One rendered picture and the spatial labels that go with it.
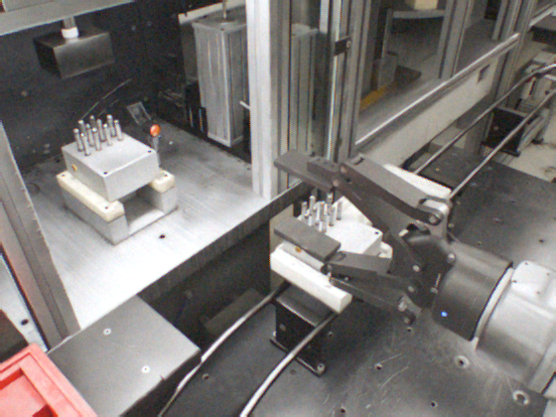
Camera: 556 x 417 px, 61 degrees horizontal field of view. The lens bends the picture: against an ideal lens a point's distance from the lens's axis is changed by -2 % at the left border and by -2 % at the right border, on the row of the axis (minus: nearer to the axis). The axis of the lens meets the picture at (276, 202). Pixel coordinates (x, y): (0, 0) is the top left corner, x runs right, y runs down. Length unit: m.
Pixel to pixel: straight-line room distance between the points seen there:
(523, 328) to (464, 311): 0.04
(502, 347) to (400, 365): 0.54
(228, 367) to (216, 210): 0.28
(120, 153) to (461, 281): 0.56
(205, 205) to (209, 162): 0.14
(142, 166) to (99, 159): 0.07
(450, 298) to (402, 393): 0.50
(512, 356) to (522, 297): 0.04
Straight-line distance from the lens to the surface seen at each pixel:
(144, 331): 0.67
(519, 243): 1.24
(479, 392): 0.93
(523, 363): 0.40
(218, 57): 0.91
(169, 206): 0.83
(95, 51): 0.75
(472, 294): 0.40
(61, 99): 1.04
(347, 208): 0.91
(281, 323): 0.85
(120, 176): 0.76
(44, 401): 0.60
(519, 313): 0.39
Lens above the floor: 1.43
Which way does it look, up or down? 38 degrees down
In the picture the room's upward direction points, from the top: straight up
